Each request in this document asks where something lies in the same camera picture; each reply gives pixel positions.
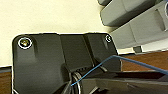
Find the grey bin with blue lid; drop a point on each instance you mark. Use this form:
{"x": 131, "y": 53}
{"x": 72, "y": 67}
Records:
{"x": 143, "y": 30}

